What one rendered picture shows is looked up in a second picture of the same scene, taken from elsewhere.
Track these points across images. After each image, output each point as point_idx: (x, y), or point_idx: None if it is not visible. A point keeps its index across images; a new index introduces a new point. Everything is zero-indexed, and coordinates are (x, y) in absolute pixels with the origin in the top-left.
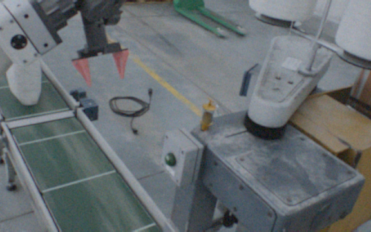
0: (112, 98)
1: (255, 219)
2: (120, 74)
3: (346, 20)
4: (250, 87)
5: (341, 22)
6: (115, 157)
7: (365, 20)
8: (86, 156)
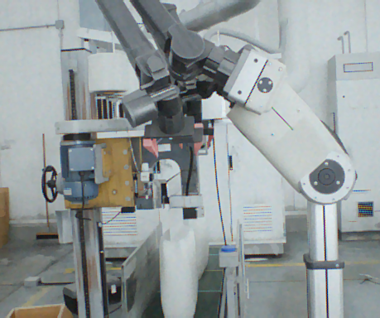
0: None
1: None
2: (181, 146)
3: (134, 83)
4: (97, 156)
5: (132, 84)
6: None
7: (137, 80)
8: None
